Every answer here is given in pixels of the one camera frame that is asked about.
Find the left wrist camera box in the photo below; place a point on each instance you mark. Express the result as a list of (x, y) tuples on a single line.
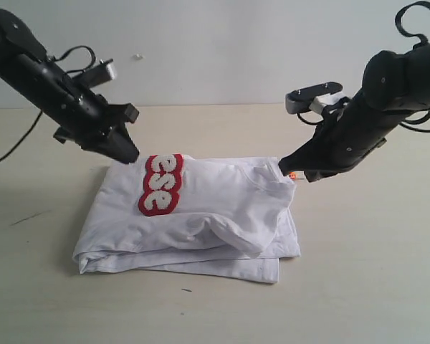
[(104, 72)]

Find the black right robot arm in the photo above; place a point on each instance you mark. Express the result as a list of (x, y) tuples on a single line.
[(394, 87)]

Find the white t-shirt red lettering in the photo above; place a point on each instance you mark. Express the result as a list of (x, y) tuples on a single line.
[(228, 217)]

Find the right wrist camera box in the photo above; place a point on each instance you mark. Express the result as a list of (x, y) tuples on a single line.
[(313, 98)]

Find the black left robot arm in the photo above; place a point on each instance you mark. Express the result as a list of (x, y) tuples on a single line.
[(26, 66)]

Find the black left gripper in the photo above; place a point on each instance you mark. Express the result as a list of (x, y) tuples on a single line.
[(97, 126)]

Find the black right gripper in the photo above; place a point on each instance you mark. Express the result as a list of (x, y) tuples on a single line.
[(358, 132)]

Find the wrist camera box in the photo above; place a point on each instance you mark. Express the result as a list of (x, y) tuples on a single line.
[(104, 72), (313, 98)]

